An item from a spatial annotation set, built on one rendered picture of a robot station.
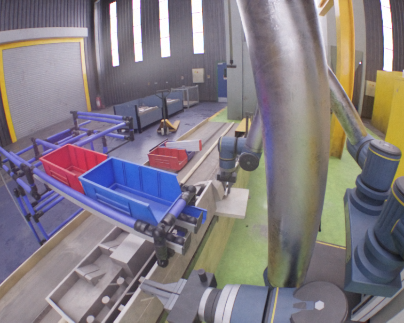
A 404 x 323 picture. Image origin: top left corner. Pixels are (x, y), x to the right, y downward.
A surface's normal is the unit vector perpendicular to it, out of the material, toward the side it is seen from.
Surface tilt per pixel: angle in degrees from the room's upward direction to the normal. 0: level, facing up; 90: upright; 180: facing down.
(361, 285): 90
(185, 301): 10
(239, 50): 90
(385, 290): 90
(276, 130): 98
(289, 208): 96
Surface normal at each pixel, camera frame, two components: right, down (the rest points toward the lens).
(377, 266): -0.81, 0.29
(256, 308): -0.28, -0.78
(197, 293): -0.20, -0.91
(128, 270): -0.37, 0.33
